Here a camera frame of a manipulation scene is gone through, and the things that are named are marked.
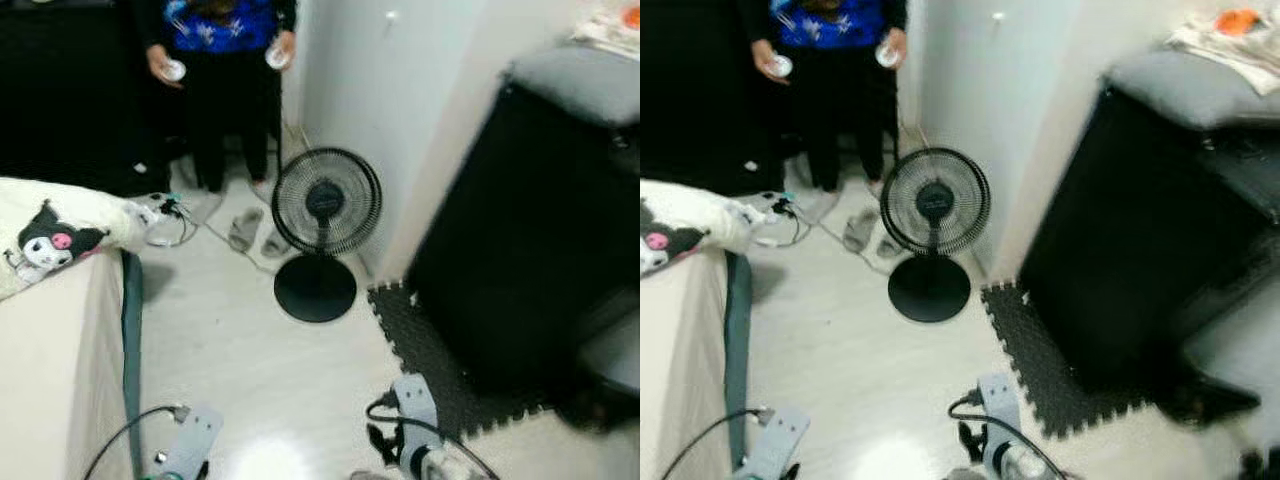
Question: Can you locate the cream bed mattress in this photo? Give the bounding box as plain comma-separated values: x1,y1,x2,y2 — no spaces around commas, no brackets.
640,245,731,480
0,245,126,480

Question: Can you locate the white power strip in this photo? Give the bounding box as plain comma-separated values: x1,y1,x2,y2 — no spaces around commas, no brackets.
745,192,811,249
128,193,199,249

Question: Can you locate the person in blue shirt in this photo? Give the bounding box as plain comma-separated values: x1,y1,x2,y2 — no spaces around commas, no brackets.
130,0,298,196
740,0,909,196

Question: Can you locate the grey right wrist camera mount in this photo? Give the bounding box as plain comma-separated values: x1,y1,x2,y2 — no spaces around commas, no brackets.
975,373,1023,471
392,373,441,471

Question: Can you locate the black foam puzzle mat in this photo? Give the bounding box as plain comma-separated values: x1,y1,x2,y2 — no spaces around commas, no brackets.
366,282,546,443
980,282,1151,441

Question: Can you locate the white folded cloth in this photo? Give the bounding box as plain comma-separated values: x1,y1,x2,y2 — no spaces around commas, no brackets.
1165,8,1280,96
570,5,640,61

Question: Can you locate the grey chair seat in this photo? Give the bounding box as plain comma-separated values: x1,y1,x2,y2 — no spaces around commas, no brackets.
1180,290,1280,396
580,310,640,396

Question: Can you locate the black wardrobe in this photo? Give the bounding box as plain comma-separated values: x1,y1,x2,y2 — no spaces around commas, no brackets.
640,0,801,198
0,0,191,198

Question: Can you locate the black cabinet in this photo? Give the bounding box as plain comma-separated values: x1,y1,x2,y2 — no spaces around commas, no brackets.
1015,85,1280,401
405,80,640,401

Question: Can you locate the cream cartoon print comforter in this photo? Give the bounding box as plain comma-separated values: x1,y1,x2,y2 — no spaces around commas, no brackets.
640,178,766,276
0,177,161,301

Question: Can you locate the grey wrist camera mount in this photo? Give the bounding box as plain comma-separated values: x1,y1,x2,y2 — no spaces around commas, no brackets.
975,373,1023,471
392,373,441,471
735,405,813,480
160,403,224,480

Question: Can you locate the grey cushion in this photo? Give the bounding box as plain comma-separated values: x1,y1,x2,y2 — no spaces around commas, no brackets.
1105,48,1280,131

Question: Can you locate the black chair leg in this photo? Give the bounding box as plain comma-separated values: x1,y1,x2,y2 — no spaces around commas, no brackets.
1150,370,1263,426
555,375,640,433

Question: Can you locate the black standing fan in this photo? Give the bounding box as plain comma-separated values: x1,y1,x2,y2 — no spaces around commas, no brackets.
880,147,991,324
272,147,384,324

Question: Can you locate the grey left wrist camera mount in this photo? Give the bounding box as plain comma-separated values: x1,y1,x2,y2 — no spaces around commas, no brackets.
735,405,813,480
160,403,224,480

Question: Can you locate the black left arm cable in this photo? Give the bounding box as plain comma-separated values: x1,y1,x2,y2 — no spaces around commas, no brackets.
660,405,776,480
82,405,191,480

